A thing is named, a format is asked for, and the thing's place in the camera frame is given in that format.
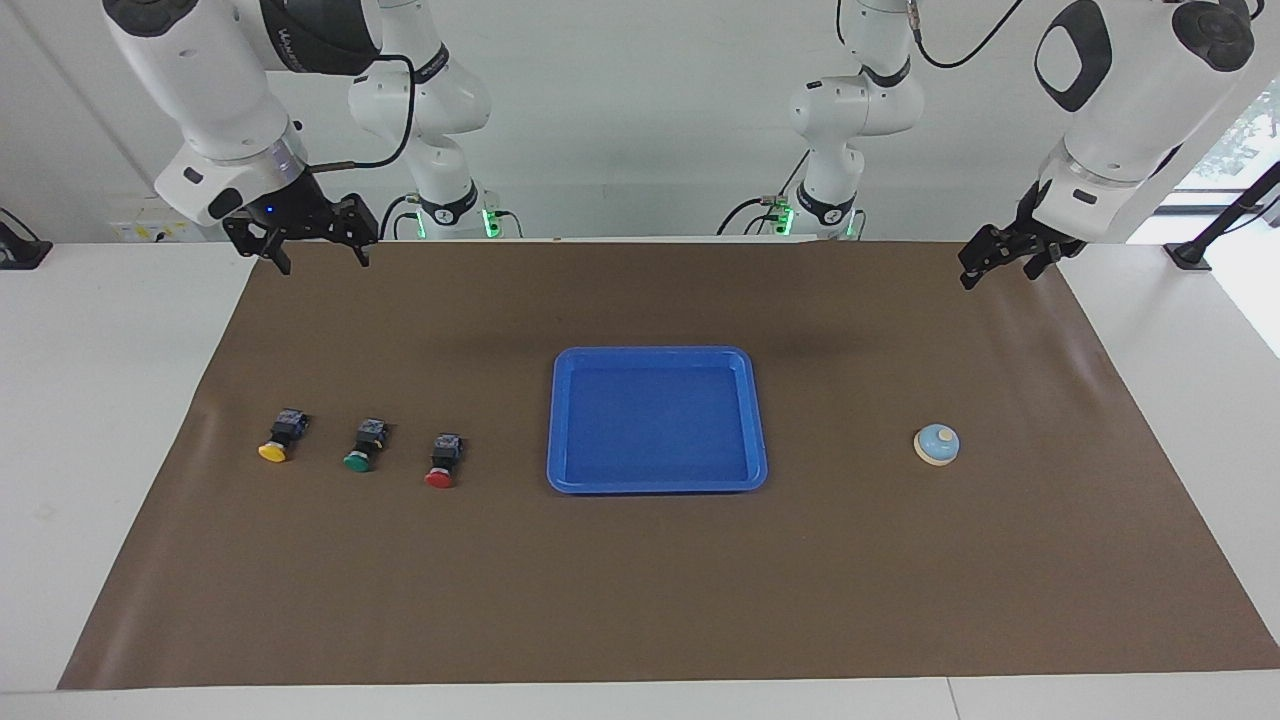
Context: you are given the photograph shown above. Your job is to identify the yellow push button switch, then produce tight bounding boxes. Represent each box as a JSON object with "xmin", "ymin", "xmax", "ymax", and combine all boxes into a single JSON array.
[{"xmin": 257, "ymin": 407, "xmax": 310, "ymax": 463}]

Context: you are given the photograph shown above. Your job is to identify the green push button switch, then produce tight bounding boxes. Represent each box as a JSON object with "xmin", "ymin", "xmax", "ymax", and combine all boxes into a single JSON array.
[{"xmin": 342, "ymin": 417, "xmax": 392, "ymax": 474}]

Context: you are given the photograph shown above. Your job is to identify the red push button switch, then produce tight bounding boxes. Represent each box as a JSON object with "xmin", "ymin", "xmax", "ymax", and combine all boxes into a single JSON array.
[{"xmin": 423, "ymin": 432, "xmax": 467, "ymax": 489}]

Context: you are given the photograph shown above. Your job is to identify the light blue call bell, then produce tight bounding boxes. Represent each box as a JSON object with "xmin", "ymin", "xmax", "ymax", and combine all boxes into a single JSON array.
[{"xmin": 913, "ymin": 423, "xmax": 961, "ymax": 468}]

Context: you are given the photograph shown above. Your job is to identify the blue plastic tray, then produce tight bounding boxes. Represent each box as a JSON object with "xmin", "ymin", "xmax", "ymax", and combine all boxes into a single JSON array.
[{"xmin": 546, "ymin": 346, "xmax": 769, "ymax": 495}]

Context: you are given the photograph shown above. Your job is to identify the black table clamp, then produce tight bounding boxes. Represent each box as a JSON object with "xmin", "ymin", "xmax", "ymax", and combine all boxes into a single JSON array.
[{"xmin": 0, "ymin": 205, "xmax": 53, "ymax": 271}]

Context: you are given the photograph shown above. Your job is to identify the brown table mat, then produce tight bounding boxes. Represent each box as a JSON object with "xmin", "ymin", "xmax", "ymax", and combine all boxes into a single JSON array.
[{"xmin": 57, "ymin": 238, "xmax": 1280, "ymax": 691}]

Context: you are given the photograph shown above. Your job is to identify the black right base cable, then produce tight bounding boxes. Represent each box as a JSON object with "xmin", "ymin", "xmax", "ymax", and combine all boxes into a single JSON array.
[{"xmin": 378, "ymin": 194, "xmax": 421, "ymax": 241}]

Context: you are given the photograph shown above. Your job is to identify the black base cable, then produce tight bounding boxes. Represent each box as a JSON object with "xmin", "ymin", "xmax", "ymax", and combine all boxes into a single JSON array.
[
  {"xmin": 715, "ymin": 150, "xmax": 813, "ymax": 237},
  {"xmin": 378, "ymin": 194, "xmax": 421, "ymax": 241}
]

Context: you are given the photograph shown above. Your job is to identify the white wall socket box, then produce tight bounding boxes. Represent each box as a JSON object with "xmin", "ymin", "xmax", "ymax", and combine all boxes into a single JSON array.
[{"xmin": 108, "ymin": 205, "xmax": 233, "ymax": 243}]

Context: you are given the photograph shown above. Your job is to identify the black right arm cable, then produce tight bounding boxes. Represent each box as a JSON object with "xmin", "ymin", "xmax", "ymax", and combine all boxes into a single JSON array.
[{"xmin": 300, "ymin": 50, "xmax": 419, "ymax": 173}]

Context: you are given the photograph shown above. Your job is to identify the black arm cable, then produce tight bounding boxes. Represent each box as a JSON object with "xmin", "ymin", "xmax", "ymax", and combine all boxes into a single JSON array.
[
  {"xmin": 905, "ymin": 0, "xmax": 1026, "ymax": 69},
  {"xmin": 300, "ymin": 50, "xmax": 419, "ymax": 173}
]

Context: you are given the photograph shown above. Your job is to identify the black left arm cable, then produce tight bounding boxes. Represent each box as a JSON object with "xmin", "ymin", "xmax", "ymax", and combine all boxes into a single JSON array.
[{"xmin": 905, "ymin": 0, "xmax": 1026, "ymax": 69}]

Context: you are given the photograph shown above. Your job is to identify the black left base cable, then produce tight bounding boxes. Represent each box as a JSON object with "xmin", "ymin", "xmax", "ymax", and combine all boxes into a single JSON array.
[{"xmin": 715, "ymin": 150, "xmax": 813, "ymax": 237}]

